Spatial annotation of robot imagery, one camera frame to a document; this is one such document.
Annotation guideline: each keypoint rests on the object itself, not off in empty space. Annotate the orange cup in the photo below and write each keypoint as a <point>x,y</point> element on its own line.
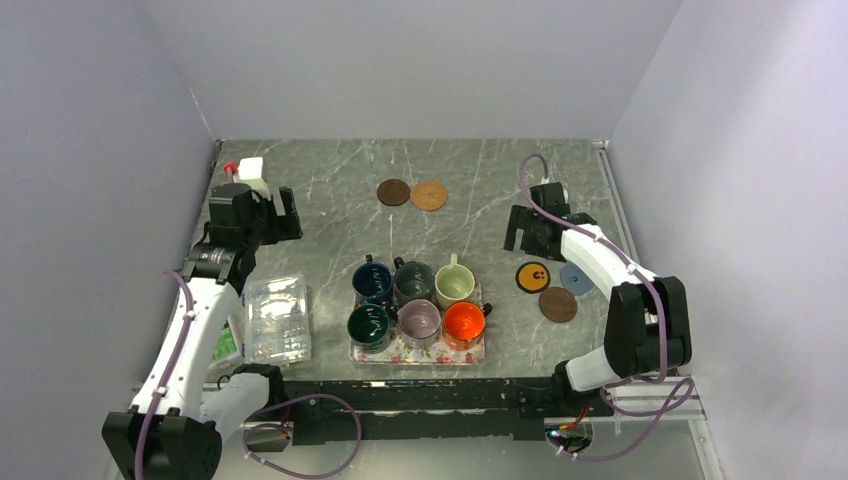
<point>464,324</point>

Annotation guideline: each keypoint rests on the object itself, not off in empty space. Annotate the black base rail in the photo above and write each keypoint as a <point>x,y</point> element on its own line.
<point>521,408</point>

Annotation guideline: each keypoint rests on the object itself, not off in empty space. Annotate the dark blue cup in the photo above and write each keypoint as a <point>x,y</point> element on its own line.
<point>372,282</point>

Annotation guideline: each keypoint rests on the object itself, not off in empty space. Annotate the pale green cup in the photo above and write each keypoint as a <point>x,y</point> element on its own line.
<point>453,283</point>

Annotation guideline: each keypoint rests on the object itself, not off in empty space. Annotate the woven rattan coaster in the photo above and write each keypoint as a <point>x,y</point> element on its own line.
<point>429,195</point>

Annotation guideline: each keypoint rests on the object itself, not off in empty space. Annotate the blue grey coaster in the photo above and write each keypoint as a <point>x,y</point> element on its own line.
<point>574,280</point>

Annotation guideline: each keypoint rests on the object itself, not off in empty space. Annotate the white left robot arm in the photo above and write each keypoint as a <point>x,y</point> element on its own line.
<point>173,428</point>

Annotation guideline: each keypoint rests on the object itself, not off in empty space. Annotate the dark green cup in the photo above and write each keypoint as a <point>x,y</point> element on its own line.
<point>369,327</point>

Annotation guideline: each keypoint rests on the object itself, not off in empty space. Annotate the dark wooden coaster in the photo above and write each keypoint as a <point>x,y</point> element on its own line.
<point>557,304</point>
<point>393,192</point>

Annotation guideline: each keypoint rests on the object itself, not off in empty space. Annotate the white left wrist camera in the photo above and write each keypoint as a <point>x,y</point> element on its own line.
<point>249,171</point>

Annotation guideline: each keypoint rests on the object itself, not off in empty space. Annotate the grey green cup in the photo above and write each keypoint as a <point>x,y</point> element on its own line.
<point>412,281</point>

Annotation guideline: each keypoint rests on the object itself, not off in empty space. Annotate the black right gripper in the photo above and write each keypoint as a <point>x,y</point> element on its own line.
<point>522,218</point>

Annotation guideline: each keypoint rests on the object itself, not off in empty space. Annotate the green white box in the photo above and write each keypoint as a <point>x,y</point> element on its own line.
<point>228,351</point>

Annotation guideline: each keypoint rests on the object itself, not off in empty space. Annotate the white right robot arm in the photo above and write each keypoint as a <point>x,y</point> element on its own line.
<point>647,328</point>

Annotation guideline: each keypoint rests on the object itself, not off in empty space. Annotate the orange black-rimmed coaster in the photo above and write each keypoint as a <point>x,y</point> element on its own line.
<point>532,277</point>

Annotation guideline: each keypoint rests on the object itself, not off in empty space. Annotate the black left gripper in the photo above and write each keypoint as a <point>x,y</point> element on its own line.
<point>287,224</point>

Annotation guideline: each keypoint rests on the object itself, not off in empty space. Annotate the floral serving tray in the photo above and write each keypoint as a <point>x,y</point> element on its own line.
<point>400,350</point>

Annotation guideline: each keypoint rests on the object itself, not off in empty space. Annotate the clear plastic screw box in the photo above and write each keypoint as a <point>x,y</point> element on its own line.
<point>277,321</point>

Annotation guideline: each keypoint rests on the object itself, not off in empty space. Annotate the lilac cup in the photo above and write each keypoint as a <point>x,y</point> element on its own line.
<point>419,322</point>

